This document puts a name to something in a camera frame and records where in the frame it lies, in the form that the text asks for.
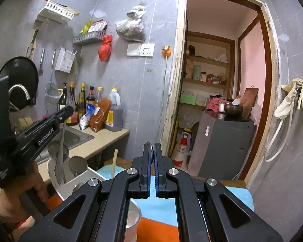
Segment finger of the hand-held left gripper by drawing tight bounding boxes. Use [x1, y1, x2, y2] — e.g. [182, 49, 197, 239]
[42, 105, 74, 131]

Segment steel sink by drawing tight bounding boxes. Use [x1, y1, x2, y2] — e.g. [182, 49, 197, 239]
[44, 123, 95, 157]

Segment pink cloth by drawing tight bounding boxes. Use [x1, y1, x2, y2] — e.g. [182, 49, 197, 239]
[206, 96, 224, 113]

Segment steel mesh strainer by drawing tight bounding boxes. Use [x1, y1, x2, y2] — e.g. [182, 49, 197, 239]
[45, 50, 60, 104]

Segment yellow roll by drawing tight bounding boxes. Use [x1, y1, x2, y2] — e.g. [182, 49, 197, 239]
[172, 125, 179, 152]

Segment wooden chopstick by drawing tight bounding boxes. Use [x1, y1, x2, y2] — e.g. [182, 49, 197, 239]
[110, 149, 119, 180]

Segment steel spatula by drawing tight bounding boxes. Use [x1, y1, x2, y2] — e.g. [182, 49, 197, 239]
[38, 47, 45, 76]

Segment white hose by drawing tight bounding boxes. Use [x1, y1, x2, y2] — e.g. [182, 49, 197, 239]
[264, 88, 297, 163]

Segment beige kitchen counter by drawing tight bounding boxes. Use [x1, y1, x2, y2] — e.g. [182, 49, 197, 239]
[0, 121, 130, 182]

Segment person's left hand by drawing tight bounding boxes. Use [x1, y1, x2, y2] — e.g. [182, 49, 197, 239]
[0, 160, 49, 202]

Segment clear bottle yellow cap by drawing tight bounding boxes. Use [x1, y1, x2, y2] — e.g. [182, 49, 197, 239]
[95, 87, 103, 106]

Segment white wall box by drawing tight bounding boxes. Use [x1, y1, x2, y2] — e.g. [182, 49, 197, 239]
[55, 47, 75, 73]

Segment blue and white bag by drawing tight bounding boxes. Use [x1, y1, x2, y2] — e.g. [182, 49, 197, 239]
[79, 104, 99, 131]

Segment grey plastic bag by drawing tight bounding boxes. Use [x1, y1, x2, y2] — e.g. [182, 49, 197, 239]
[115, 4, 145, 42]

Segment wooden cutting board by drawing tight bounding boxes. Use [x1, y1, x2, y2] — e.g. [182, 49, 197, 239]
[241, 87, 259, 120]

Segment wooden door frame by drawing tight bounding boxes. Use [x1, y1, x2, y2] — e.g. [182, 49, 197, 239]
[167, 0, 281, 182]

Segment white slotted wall rack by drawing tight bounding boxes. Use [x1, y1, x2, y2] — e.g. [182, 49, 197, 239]
[38, 0, 75, 24]

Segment dark metal bowl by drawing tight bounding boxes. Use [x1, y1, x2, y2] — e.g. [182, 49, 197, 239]
[223, 103, 243, 118]

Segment dark sauce bottle yellow label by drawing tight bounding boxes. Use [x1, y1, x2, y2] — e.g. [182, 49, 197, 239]
[67, 82, 79, 126]

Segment orange-red food packet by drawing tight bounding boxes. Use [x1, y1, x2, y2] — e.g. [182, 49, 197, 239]
[89, 98, 112, 132]

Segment yellow snack packet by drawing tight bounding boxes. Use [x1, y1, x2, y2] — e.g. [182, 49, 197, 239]
[81, 16, 94, 35]

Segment black pan with steel handle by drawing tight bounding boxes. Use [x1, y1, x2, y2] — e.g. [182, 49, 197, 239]
[0, 57, 39, 111]

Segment red-capped dark bottle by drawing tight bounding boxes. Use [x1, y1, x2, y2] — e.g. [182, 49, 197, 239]
[86, 86, 96, 106]

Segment person's left forearm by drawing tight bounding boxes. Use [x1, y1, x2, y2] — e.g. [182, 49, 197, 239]
[0, 188, 37, 232]

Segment green box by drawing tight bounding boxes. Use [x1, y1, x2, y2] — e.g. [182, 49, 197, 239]
[180, 94, 196, 105]

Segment white wall socket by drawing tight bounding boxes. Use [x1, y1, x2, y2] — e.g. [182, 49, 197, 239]
[140, 43, 155, 57]

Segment grey cabinet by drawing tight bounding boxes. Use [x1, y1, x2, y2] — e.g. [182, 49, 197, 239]
[188, 111, 257, 180]

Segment red and white packets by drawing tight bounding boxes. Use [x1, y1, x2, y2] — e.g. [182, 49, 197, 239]
[89, 20, 108, 33]

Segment wooden shelf unit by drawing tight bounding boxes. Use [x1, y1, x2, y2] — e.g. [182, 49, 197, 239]
[184, 31, 235, 106]

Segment wooden spatula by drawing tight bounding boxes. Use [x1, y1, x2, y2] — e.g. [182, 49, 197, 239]
[24, 20, 41, 61]

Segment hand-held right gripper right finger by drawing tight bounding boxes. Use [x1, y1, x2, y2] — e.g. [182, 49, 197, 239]
[154, 142, 284, 242]

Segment white plastic cup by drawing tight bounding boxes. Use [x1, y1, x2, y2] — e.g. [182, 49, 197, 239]
[126, 200, 142, 242]

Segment red plastic bag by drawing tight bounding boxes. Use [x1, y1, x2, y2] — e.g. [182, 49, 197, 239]
[98, 35, 113, 62]

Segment yellow-capped sauce bottle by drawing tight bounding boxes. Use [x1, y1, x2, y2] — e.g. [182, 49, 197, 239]
[77, 83, 87, 121]

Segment white sack red print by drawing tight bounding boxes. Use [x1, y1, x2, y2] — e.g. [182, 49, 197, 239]
[172, 131, 192, 168]

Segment grey wall shelf basket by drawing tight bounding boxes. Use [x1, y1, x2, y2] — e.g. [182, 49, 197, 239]
[73, 30, 107, 46]

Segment white cable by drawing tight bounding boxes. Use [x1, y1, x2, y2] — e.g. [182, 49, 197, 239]
[162, 56, 168, 118]

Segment large jug of dark liquid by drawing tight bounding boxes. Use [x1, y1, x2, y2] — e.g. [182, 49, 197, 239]
[105, 88, 123, 132]

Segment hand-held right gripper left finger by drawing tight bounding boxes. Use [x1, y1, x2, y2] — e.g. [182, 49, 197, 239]
[19, 142, 152, 242]

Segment white wall switch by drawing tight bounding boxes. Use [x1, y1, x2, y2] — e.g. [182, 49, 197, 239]
[127, 43, 141, 56]

